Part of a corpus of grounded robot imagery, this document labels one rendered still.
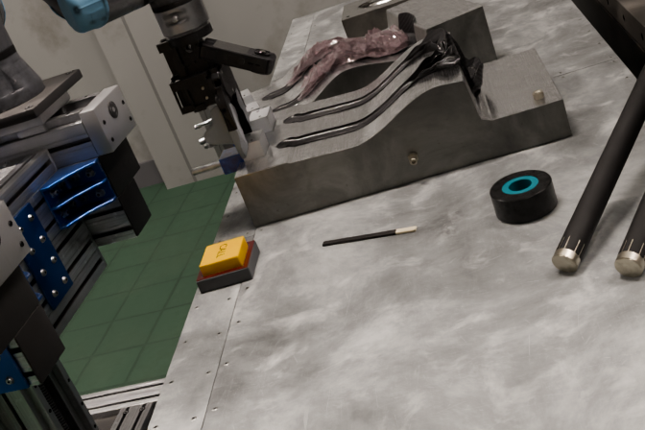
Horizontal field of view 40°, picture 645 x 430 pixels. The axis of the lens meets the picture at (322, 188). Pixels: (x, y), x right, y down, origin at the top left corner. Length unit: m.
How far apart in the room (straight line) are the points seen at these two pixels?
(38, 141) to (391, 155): 0.73
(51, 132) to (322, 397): 0.94
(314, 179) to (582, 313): 0.53
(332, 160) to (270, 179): 0.10
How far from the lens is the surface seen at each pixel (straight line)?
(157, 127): 4.07
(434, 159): 1.33
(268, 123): 1.49
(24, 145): 1.77
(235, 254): 1.24
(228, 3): 3.92
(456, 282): 1.06
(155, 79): 3.98
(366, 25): 2.15
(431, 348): 0.97
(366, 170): 1.33
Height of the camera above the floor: 1.35
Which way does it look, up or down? 23 degrees down
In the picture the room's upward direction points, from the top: 21 degrees counter-clockwise
